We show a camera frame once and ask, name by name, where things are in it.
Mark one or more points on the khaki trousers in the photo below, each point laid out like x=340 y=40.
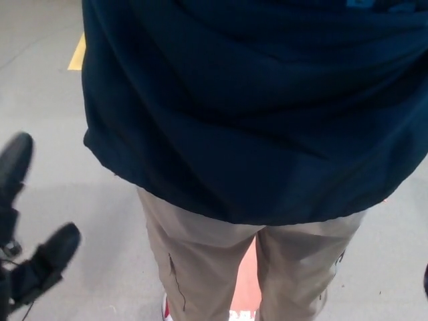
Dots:
x=200 y=254

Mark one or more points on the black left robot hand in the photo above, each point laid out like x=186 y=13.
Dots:
x=20 y=160

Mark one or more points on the navy blue coat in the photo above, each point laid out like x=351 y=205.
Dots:
x=250 y=117

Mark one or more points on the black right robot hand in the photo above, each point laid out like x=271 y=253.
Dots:
x=426 y=281

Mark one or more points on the red white left sneaker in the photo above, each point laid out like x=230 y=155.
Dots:
x=165 y=309

